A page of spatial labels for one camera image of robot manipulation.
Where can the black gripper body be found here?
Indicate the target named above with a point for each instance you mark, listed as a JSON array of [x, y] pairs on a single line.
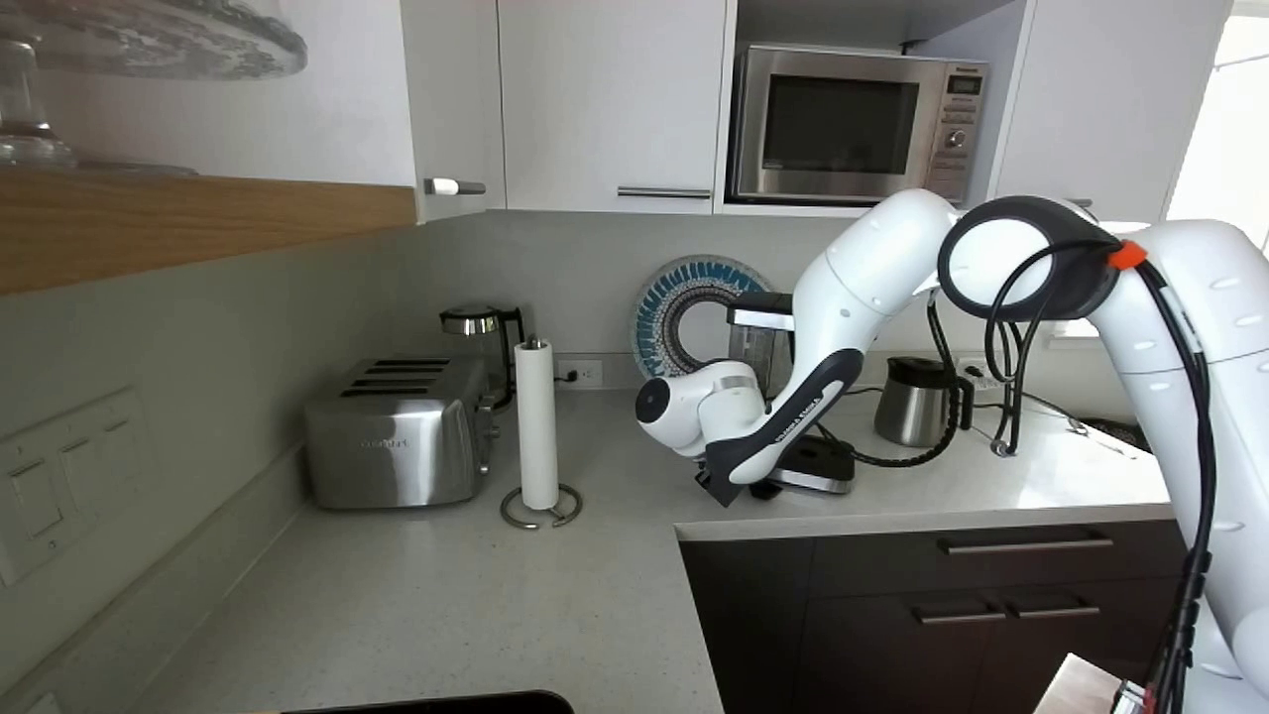
[[723, 472]]

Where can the black spoon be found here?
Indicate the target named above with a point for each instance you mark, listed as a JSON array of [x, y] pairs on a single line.
[[764, 491]]

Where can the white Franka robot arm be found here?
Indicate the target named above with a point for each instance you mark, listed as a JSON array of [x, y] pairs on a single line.
[[1184, 314]]

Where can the metal paper towel holder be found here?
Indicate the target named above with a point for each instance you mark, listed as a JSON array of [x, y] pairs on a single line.
[[526, 519]]

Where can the blue white decorative plate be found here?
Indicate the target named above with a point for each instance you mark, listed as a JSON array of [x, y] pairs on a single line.
[[684, 314]]

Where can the white paper towel roll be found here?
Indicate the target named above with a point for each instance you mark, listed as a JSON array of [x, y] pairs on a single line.
[[535, 421]]

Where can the steel thermal carafe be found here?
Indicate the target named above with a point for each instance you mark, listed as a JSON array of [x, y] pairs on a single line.
[[922, 401]]

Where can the stainless steel kettle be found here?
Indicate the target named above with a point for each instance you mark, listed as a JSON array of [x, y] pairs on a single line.
[[493, 334]]

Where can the dark brown lower cabinet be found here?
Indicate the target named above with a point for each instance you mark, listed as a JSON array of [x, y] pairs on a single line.
[[929, 622]]

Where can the stainless steel toaster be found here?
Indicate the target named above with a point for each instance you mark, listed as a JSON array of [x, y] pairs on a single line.
[[399, 433]]

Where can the stainless steel microwave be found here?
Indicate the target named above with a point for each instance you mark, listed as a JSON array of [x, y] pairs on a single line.
[[851, 130]]

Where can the white upper cabinet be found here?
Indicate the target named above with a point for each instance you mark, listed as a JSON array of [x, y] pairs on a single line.
[[563, 105]]

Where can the wooden shelf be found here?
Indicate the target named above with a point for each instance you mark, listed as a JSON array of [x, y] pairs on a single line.
[[60, 229]]

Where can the glass cake stand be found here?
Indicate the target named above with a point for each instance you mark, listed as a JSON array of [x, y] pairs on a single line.
[[132, 41]]

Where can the white wall outlet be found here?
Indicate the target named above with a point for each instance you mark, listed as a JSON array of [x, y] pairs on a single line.
[[580, 373]]

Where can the white light switch panel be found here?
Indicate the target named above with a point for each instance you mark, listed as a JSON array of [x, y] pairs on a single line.
[[63, 476]]

